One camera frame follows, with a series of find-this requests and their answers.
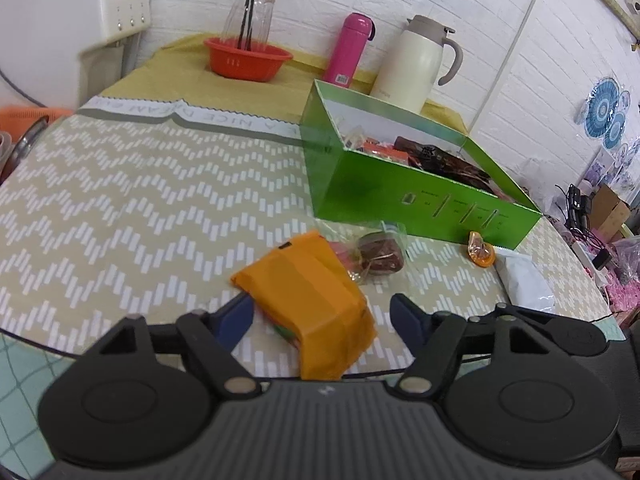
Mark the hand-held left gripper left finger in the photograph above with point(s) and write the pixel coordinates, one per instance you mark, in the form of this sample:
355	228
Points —
235	322

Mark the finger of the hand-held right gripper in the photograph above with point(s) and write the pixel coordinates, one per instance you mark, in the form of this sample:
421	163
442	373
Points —
582	335

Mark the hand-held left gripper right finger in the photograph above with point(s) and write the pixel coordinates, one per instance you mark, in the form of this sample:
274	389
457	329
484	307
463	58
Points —
407	317

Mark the orange snack packet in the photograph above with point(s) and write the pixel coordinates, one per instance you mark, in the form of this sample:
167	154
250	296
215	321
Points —
310	305

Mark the green cardboard box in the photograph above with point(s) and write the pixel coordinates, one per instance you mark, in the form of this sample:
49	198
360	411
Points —
390	195

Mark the clear bag of dark candy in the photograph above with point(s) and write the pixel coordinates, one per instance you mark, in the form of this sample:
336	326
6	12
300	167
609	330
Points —
382	255

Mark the white power strip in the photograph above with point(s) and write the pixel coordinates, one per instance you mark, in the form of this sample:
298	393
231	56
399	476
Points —
592	260

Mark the white snack packet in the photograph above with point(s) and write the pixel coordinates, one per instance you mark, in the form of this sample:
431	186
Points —
525	280

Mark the orange jelly cup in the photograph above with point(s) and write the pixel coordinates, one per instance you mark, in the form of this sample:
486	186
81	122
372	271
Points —
481	251

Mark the brown cardboard box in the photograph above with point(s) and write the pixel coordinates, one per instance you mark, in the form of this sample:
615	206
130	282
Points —
610	212

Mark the dark brown snack packet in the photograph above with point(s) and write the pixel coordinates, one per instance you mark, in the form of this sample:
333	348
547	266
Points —
445	162

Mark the cream thermal jug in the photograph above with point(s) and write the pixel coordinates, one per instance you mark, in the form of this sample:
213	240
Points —
410	67

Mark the yellow tablecloth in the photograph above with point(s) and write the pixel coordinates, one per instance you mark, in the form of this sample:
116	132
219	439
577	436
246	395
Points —
165	75

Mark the red plastic bowl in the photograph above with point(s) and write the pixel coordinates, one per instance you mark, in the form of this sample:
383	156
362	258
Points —
245	60

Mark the pink thermos bottle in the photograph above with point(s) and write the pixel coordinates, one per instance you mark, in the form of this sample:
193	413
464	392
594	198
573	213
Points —
347	50

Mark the metal pot lid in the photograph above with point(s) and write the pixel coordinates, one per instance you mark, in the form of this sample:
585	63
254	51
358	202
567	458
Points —
27	142

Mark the orange plastic basket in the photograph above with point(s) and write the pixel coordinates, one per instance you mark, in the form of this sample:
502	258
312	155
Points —
35	115

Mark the glass carafe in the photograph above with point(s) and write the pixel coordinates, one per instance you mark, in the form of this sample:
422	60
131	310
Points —
262	15

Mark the black chopsticks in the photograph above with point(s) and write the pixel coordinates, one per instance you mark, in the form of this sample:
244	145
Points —
248	5

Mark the white appliance with screen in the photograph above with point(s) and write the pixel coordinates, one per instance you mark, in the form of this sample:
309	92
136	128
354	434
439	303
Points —
60	20

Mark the blue wall doilies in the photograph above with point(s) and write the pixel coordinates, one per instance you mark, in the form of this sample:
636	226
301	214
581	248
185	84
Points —
602	112

